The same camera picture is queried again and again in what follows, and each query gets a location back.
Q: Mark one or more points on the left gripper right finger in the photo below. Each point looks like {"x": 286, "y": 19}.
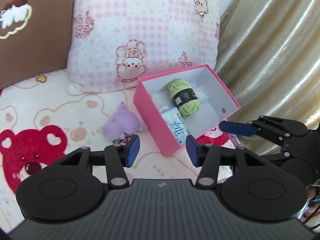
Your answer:
{"x": 207, "y": 157}

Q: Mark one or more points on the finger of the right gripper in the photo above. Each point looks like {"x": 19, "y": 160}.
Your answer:
{"x": 246, "y": 130}

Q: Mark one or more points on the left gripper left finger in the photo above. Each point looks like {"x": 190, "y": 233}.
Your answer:
{"x": 117, "y": 157}

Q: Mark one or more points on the blue wet wipes pack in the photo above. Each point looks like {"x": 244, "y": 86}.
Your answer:
{"x": 175, "y": 123}

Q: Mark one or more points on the white cotton swab bag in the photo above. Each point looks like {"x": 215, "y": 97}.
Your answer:
{"x": 201, "y": 95}

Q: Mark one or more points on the green yarn ball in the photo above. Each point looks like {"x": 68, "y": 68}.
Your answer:
{"x": 183, "y": 97}

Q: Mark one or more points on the person right hand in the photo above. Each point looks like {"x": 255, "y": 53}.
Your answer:
{"x": 310, "y": 216}

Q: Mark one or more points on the purple plush toy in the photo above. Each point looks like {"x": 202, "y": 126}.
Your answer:
{"x": 123, "y": 123}

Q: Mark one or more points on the pink cardboard box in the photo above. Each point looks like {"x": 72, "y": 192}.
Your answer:
{"x": 152, "y": 94}

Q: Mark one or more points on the gold curtain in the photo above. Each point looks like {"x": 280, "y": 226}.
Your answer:
{"x": 269, "y": 59}

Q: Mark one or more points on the bear pattern blanket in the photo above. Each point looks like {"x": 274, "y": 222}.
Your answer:
{"x": 42, "y": 122}

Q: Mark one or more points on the pink checkered pillow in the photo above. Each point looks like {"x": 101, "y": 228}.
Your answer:
{"x": 116, "y": 42}

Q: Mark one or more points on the brown cushion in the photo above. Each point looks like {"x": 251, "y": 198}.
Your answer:
{"x": 35, "y": 37}

